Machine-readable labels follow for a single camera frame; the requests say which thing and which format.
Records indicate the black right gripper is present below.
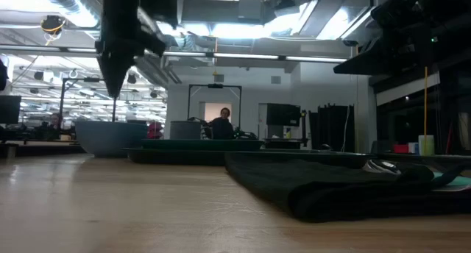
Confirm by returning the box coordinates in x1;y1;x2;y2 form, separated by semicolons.
333;0;435;76

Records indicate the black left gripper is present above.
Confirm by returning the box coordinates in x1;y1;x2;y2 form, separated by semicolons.
94;0;166;99

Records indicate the blue bowl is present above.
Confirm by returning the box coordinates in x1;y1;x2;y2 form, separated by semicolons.
74;119;148;159

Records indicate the teal-handled spoon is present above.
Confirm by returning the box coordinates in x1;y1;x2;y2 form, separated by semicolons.
362;159;471;193

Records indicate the black cloth napkin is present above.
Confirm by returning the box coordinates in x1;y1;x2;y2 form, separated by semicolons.
223;152;471;224

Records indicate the dark green serving tray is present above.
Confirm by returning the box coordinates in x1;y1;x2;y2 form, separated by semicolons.
123;146;372;169

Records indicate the pink chair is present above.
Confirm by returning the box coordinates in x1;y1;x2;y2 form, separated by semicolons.
146;121;165;140

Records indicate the person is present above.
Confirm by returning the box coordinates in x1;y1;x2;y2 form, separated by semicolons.
208;107;236;140
46;112;64;140

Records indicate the black curtain panel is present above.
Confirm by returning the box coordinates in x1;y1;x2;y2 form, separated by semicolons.
308;104;356;154

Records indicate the pale green cylinder container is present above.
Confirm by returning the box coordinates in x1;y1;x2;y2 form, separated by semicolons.
418;134;436;157

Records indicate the black monitor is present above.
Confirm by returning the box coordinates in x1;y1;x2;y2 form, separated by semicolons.
266;103;302;128
0;95;22;125

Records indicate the rectangular ceiling light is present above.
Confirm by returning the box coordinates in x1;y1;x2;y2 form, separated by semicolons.
156;21;277;40

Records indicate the black background desk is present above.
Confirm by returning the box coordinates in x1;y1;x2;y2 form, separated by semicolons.
263;137;310;150

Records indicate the long light strip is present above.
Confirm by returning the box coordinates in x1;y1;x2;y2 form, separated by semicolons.
0;43;349;65

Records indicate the grey ceiling box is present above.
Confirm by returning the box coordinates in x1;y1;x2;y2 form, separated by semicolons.
238;0;263;21

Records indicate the black gantry frame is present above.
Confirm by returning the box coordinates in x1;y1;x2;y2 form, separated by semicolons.
60;77;118;131
187;83;243;131

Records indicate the yellow hanging cord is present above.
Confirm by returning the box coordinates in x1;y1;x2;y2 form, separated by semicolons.
422;65;430;136

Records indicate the yellow cable reel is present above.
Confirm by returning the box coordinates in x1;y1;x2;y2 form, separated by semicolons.
39;14;68;37

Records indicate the yellow pendant cord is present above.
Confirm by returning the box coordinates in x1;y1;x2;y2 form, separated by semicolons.
212;37;220;76

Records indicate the black aluminium table frame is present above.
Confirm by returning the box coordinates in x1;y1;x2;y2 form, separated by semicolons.
0;142;471;173

